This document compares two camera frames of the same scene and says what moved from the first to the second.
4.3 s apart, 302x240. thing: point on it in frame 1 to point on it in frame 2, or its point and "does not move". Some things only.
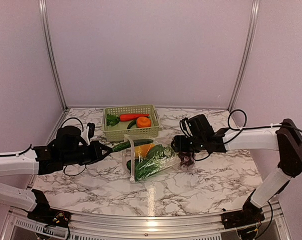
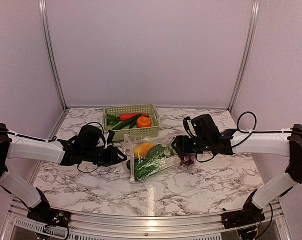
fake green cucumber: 129,144 to 130,124
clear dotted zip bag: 144,157 does not move
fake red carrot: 130,117 does not move
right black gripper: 179,146 does not move
